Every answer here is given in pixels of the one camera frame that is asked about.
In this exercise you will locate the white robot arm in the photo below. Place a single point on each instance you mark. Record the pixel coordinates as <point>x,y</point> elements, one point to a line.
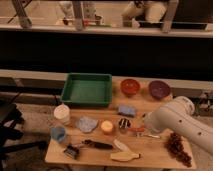
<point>176,115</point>

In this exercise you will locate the red bowl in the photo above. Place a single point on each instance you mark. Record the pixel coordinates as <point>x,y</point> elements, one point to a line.
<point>130,87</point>

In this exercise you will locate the purple bowl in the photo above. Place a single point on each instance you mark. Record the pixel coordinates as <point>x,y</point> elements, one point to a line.
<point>159,89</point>

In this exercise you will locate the green plastic tray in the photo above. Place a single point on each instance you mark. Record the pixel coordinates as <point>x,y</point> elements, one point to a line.
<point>87,90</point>

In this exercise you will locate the blue sponge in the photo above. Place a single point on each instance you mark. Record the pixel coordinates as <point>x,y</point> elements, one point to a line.
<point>126,111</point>

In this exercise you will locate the grey blue cloth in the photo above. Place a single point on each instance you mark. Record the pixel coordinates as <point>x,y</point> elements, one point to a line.
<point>86,124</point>

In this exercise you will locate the white lidded cup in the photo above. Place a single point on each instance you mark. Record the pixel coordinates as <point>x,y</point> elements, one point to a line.
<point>62,113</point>

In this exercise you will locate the black brush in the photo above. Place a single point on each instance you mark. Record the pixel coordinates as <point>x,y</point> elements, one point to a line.
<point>98,145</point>

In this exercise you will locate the blue plastic cup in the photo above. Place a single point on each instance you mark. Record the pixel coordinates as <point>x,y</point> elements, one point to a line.
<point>58,134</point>

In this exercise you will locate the small metal utensil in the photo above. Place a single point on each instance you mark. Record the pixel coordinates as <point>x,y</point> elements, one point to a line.
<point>148,135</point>

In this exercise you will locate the black binder clip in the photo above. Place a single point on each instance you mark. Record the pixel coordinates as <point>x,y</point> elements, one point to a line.
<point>72,151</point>

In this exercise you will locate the dark red grape bunch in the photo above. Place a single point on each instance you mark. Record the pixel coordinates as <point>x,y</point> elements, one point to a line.
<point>176,149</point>

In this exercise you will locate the black office chair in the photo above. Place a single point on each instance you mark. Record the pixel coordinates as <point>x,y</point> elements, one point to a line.
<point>10,116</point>

